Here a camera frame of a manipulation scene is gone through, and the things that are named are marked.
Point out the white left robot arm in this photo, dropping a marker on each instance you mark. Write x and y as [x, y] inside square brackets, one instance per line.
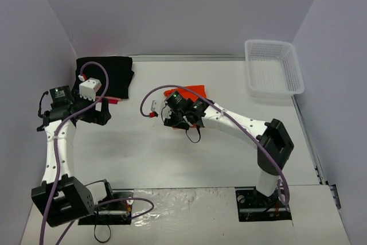
[61, 197]

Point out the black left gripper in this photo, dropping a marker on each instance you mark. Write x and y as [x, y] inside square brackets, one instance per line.
[100, 112]

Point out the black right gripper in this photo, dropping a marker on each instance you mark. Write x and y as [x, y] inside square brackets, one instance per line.
[173, 121]

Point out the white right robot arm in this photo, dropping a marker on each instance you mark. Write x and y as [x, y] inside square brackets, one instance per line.
[273, 143]

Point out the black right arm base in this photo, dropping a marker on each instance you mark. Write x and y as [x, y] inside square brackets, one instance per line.
[253, 206]

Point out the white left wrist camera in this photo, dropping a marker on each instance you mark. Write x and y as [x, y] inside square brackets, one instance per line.
[89, 88]

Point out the white plastic basket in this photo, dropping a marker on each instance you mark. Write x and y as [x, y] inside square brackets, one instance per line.
[273, 69]

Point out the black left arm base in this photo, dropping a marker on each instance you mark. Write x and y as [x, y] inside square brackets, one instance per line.
[111, 214]

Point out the black folded t shirt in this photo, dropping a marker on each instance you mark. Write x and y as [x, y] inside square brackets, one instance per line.
[119, 70]

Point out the magenta folded t shirt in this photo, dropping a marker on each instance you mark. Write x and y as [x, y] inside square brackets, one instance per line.
[113, 101]

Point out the orange t shirt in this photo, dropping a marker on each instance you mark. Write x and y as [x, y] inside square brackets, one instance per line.
[188, 98]

